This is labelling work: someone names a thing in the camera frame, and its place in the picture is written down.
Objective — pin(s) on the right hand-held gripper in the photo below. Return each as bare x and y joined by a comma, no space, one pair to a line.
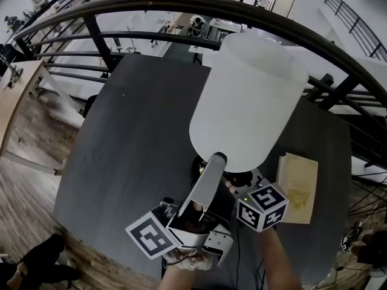
266,199

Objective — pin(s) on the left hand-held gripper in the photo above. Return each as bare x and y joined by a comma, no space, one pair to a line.
151,236

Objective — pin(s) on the white shade table lamp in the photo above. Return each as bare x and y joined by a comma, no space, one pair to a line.
248,101

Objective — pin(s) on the person's left forearm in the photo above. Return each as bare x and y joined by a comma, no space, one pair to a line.
184,275

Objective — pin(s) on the person's right forearm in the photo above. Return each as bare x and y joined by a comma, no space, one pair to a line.
278,261

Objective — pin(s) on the person's right hand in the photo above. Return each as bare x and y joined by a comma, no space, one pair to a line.
232,188

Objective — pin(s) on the beige hardcover book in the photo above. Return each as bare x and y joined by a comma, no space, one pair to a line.
299,189

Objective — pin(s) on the black tripod legs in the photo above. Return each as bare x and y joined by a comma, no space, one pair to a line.
367,198

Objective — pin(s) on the person's black trouser leg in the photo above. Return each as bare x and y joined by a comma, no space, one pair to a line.
39,263

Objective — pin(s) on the black bag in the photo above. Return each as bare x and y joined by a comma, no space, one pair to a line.
373,249

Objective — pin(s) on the light wooden desk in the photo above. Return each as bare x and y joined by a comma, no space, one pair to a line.
15,101

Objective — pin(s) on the metal desk clamp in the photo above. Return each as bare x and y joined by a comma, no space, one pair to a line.
13,74

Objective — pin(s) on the black metal railing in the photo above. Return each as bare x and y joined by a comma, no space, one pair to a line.
181,2

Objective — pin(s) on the black wall handrail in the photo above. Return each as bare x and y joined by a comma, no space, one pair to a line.
353,20

